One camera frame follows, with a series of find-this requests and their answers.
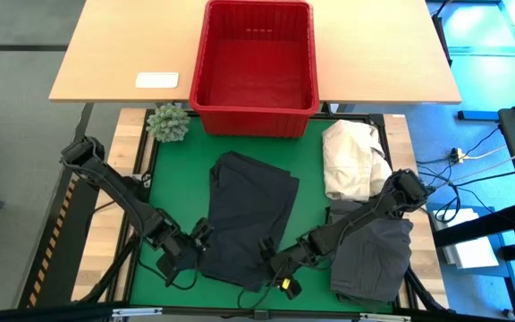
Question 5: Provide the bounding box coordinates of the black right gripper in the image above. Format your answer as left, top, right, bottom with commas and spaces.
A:
257, 236, 315, 300

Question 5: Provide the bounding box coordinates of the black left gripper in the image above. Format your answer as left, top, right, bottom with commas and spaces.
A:
156, 217, 215, 288

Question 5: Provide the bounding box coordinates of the black buttoned garment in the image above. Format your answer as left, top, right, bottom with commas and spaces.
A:
198, 150, 301, 292

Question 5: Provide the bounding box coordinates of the dark grey garment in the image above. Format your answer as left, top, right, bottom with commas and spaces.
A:
328, 199, 415, 306

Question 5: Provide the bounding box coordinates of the beige garment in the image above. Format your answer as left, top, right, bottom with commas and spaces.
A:
322, 119, 393, 203

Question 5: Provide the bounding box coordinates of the red ribbed plastic bin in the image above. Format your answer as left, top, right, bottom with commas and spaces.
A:
189, 0, 320, 139

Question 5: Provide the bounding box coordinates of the green work mat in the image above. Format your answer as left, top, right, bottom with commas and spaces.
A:
78, 106, 449, 322

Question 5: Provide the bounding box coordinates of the wooden side board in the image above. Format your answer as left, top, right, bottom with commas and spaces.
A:
382, 114, 449, 309
72, 107, 147, 303

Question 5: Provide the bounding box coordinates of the black hazard-striped floor plate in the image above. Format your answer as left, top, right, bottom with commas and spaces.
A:
18, 178, 100, 309

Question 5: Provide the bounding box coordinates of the green spiky plant ornament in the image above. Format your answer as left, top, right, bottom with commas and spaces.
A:
145, 103, 191, 143

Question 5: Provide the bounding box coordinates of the white rectangular pad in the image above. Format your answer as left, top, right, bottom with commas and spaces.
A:
134, 72, 180, 89

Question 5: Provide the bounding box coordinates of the white box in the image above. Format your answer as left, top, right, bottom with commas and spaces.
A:
435, 208, 501, 269

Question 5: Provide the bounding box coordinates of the light wooden desk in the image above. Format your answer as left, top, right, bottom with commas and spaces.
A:
48, 0, 463, 105

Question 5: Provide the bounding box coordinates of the black floor cable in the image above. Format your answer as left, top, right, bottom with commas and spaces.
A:
418, 158, 515, 189

